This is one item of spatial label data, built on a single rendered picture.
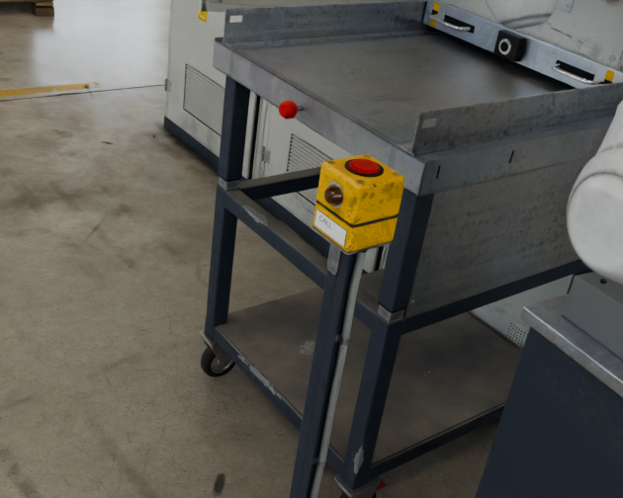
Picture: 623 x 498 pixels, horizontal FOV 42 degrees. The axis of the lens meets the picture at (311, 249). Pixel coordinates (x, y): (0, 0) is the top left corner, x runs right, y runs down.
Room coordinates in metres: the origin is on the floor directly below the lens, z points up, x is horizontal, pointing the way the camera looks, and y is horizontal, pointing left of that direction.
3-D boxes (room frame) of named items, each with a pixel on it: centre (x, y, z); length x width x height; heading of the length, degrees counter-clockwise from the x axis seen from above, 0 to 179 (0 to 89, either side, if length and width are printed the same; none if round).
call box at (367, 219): (0.96, -0.05, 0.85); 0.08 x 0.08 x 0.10; 41
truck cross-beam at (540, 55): (1.74, -0.37, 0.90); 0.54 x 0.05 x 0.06; 41
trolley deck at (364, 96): (1.59, -0.20, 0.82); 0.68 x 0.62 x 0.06; 131
